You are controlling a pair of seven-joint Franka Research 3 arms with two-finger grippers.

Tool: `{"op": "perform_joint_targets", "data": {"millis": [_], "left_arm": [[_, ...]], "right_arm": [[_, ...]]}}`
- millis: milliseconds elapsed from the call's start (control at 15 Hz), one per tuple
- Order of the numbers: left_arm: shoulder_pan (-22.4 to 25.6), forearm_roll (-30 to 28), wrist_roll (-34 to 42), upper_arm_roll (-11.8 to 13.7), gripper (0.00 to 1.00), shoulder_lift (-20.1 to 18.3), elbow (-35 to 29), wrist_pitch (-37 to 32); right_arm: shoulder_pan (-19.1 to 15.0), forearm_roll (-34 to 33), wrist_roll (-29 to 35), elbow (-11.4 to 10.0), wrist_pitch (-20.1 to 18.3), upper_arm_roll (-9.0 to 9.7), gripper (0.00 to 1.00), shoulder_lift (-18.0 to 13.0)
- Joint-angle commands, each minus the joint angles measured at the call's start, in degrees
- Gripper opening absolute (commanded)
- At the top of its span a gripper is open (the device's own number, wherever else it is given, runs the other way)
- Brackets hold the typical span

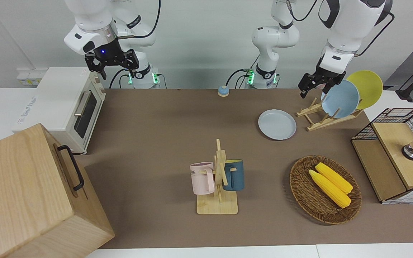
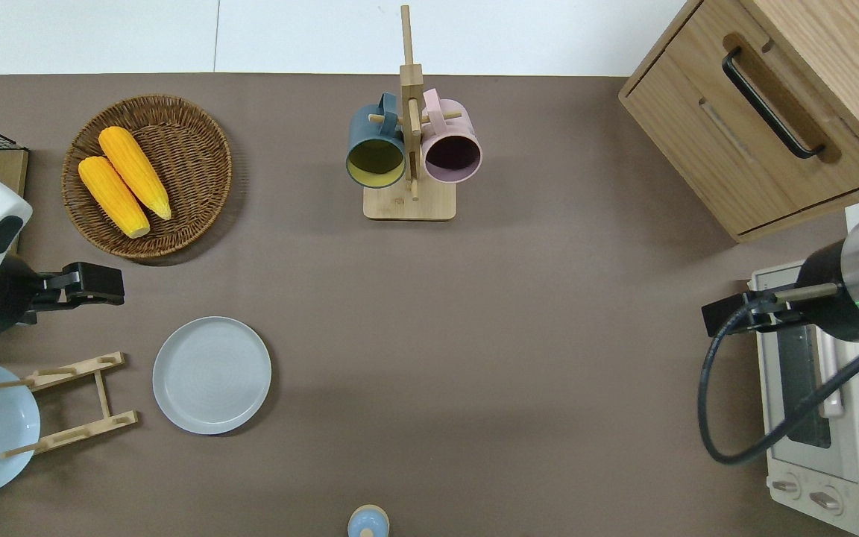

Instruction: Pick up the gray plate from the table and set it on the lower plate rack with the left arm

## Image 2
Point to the dark teal mug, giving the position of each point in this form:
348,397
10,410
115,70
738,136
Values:
361,125

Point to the wooden plate rack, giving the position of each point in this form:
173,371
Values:
105,391

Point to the white toaster oven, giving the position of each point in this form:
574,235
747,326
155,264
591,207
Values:
802,373

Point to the gray round plate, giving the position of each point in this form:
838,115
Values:
212,375

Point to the round brown wicker basket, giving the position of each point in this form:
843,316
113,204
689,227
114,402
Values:
191,164

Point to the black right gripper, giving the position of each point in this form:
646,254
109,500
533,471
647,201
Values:
839,298

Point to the pink mug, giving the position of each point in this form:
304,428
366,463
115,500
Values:
461,127

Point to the wooden mug tree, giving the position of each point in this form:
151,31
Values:
411,205

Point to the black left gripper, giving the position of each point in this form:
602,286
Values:
12,298

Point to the blue and wood bell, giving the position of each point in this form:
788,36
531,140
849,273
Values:
368,522

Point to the wooden drawer cabinet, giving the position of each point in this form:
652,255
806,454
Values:
698,149

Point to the yellow corn cob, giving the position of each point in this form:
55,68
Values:
135,171
112,198

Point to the toaster oven knob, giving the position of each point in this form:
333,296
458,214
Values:
786,487
825,501

